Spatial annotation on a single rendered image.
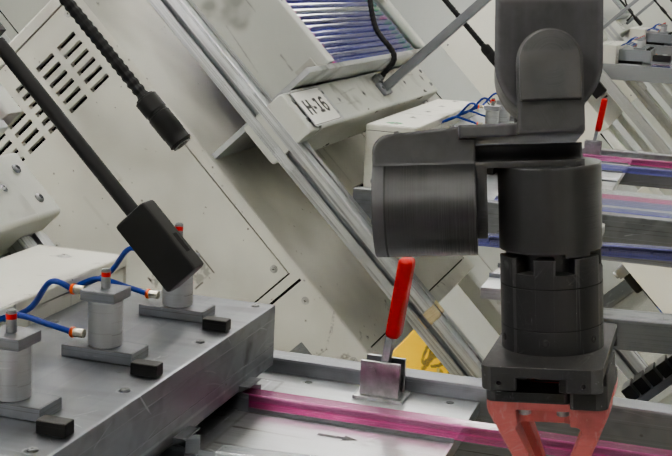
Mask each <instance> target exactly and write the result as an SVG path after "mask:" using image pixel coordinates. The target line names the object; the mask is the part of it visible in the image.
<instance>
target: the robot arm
mask: <svg viewBox="0 0 672 456"><path fill-rule="evenodd" d="M602 69H603V0H495V60H494V82H495V89H496V93H497V96H498V98H499V100H500V102H501V104H502V106H503V107H504V108H505V110H506V111H507V112H508V113H509V114H510V115H512V116H513V117H514V123H507V124H479V125H458V126H457V127H454V125H449V128H440V129H431V130H422V131H414V132H405V133H399V131H394V134H387V135H384V136H382V137H380V138H379V139H378V140H377V141H376V142H375V143H374V145H373V148H372V177H371V179H370V182H371V212H372V219H371V224H372V231H373V242H374V250H375V254H376V257H422V256H470V255H478V239H487V238H488V199H487V168H498V207H499V247H500V248H501V249H502V250H504V251H506V253H500V289H501V328H502V333H501V334H500V336H499V337H498V339H497V340H496V342H495V343H494V345H493V347H492V348H491V350H490V351H489V353H488V354H487V356H486V357H485V359H484V360H483V362H482V363H481V373H482V387H483V388H484V389H486V393H487V409H488V412H489V414H490V416H491V418H492V420H493V421H494V423H495V425H496V427H497V429H498V431H499V432H500V434H501V436H502V438H503V440H504V441H505V443H506V445H507V447H508V449H509V450H510V452H511V454H512V456H546V454H545V451H544V448H543V445H542V442H541V439H540V436H539V433H538V430H537V427H536V424H535V422H551V423H567V424H570V427H572V428H578V429H580V432H579V435H578V437H577V440H576V442H575V445H574V447H573V450H572V452H571V455H570V456H592V454H593V452H594V449H595V447H596V445H597V442H598V440H599V438H600V435H601V433H602V431H603V428H604V426H605V424H606V421H607V419H608V417H609V414H610V411H611V408H612V404H613V397H614V395H615V392H616V389H617V385H618V378H617V376H618V373H617V367H616V366H615V351H612V350H613V347H614V346H617V324H614V323H605V322H604V321H603V265H602V262H601V247H602V165H601V160H599V159H596V158H590V157H583V153H582V142H576V141H577V140H578V139H579V138H580V137H581V135H582V134H583V133H584V131H585V104H586V102H587V101H588V99H589V98H590V97H591V95H592V94H593V92H594V91H595V89H596V87H597V85H598V83H599V81H600V78H601V74H602ZM502 143H511V144H504V145H476V144H502Z"/></svg>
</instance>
